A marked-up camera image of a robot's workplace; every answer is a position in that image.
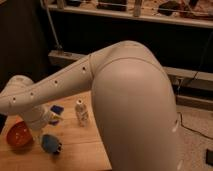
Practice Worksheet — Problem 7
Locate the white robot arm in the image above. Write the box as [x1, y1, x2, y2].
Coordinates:
[0, 41, 183, 171]

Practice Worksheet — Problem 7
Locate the black floor cable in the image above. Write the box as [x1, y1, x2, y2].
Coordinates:
[174, 33, 213, 141]

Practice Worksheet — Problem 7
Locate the cluttered wall shelf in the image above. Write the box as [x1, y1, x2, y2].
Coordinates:
[44, 0, 213, 29]

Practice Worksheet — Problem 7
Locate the orange red bowl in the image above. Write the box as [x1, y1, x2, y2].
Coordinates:
[6, 121, 34, 149]

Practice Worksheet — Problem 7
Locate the blue ceramic cup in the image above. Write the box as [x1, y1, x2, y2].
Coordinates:
[41, 134, 60, 154]

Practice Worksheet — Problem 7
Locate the black white striped eraser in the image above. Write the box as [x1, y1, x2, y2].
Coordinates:
[55, 142, 62, 154]

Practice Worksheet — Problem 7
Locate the metal lamp pole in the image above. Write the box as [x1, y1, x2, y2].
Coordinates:
[43, 0, 63, 51]

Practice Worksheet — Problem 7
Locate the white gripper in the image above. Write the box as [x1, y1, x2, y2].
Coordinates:
[20, 105, 52, 131]

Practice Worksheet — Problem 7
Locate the blue sponge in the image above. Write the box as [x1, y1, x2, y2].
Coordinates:
[49, 105, 64, 125]

